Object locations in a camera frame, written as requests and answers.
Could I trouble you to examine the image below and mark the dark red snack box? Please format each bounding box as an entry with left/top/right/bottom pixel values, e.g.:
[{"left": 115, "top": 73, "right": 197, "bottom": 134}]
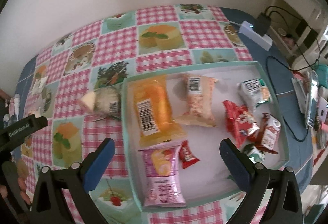
[{"left": 255, "top": 113, "right": 281, "bottom": 154}]

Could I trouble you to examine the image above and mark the orange cake snack packet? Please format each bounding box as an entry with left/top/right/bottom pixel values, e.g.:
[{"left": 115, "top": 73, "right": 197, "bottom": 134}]
[{"left": 130, "top": 74, "right": 186, "bottom": 149}]

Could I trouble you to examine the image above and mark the green white cracker packet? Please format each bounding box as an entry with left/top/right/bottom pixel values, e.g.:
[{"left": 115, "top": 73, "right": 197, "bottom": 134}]
[{"left": 237, "top": 78, "right": 272, "bottom": 112}]

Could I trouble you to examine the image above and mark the black power adapter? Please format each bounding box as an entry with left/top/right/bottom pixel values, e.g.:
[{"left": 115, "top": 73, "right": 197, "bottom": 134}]
[{"left": 253, "top": 12, "right": 271, "bottom": 36}]

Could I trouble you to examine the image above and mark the small green snack packet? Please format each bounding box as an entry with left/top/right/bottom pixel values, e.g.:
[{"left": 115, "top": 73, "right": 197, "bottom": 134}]
[{"left": 243, "top": 143, "right": 265, "bottom": 163}]

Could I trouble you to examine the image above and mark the white power strip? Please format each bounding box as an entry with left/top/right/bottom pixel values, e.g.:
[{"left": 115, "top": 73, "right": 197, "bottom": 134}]
[{"left": 239, "top": 21, "right": 273, "bottom": 51}]

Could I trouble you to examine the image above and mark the clear dark snack packet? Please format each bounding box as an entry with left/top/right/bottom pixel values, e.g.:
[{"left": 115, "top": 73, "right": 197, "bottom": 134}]
[{"left": 93, "top": 86, "right": 121, "bottom": 120}]

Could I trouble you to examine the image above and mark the clear bread roll packet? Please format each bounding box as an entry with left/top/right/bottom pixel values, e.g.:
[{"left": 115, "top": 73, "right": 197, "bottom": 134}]
[{"left": 77, "top": 91, "right": 96, "bottom": 113}]

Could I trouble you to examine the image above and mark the person left hand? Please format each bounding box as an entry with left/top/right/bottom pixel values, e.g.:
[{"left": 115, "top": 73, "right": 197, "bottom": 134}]
[{"left": 1, "top": 158, "right": 31, "bottom": 206}]

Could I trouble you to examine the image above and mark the checkered cake print tablecloth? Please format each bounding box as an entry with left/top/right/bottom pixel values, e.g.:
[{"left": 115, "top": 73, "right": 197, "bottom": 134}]
[{"left": 14, "top": 4, "right": 272, "bottom": 224}]

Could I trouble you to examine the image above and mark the pink strawberry cake packet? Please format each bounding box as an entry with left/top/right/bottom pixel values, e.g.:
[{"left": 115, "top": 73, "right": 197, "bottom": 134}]
[{"left": 140, "top": 141, "right": 186, "bottom": 208}]

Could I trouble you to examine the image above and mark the small red candy packet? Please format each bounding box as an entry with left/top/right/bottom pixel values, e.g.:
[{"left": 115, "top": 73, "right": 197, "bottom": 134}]
[{"left": 179, "top": 140, "right": 200, "bottom": 169}]

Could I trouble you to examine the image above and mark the white crumpled wrapper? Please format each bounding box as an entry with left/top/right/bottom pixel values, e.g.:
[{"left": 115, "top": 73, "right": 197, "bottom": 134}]
[{"left": 31, "top": 76, "right": 48, "bottom": 95}]

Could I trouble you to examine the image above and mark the white shelf unit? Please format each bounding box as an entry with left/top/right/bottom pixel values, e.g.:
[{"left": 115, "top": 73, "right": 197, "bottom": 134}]
[{"left": 267, "top": 0, "right": 327, "bottom": 69}]

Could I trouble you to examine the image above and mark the peach pink snack bag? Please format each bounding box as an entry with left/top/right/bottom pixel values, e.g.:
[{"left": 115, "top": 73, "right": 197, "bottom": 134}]
[{"left": 175, "top": 73, "right": 217, "bottom": 127}]

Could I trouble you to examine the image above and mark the white charger with cable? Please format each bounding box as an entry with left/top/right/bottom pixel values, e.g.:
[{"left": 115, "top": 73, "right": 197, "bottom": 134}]
[{"left": 4, "top": 94, "right": 20, "bottom": 122}]

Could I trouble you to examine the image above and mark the red crinkled snack packet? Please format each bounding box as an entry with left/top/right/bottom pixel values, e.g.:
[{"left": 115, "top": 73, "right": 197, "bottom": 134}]
[{"left": 223, "top": 100, "right": 260, "bottom": 148}]

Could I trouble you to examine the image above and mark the teal rimmed white tray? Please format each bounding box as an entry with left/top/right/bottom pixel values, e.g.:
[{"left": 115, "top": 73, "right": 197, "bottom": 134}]
[{"left": 120, "top": 60, "right": 290, "bottom": 213}]

